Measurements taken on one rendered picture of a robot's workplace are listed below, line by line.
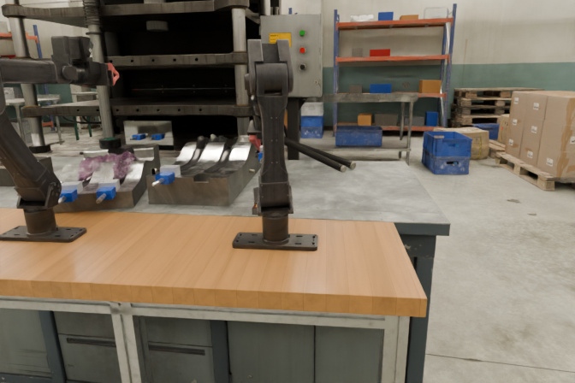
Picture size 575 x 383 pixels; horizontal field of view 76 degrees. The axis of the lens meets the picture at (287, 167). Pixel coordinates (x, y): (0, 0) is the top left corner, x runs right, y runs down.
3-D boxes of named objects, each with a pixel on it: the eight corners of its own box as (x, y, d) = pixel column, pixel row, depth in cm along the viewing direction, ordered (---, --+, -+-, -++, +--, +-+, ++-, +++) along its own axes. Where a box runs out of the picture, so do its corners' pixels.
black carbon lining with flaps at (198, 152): (215, 179, 117) (213, 150, 114) (167, 178, 119) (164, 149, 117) (242, 155, 150) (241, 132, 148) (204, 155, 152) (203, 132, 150)
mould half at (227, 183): (228, 206, 112) (226, 163, 109) (149, 203, 115) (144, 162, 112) (262, 166, 160) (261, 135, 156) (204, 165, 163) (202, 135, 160)
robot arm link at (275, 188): (258, 201, 90) (254, 63, 81) (286, 199, 91) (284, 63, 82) (261, 211, 84) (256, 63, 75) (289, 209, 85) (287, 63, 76)
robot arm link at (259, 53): (244, 72, 106) (248, 31, 76) (275, 71, 107) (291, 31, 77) (246, 114, 106) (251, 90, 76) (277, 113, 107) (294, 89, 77)
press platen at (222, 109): (257, 141, 180) (256, 104, 175) (21, 139, 197) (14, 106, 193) (282, 120, 260) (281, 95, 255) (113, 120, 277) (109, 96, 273)
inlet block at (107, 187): (109, 209, 103) (106, 191, 101) (89, 211, 102) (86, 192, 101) (121, 195, 115) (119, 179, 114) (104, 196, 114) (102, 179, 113)
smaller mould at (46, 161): (14, 186, 136) (9, 168, 134) (-22, 185, 138) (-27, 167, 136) (54, 173, 155) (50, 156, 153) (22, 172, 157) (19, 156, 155)
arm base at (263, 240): (236, 205, 90) (229, 216, 83) (318, 207, 88) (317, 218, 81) (238, 235, 92) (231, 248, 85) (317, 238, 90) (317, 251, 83)
